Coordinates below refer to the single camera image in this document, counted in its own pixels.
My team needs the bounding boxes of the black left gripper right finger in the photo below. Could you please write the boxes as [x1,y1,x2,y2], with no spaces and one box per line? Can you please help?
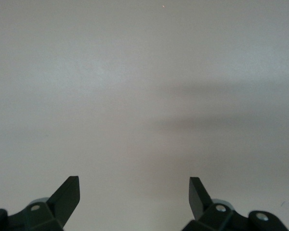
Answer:
[182,177,289,231]

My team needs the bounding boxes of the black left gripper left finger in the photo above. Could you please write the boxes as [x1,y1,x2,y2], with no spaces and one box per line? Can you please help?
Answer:
[0,176,81,231]

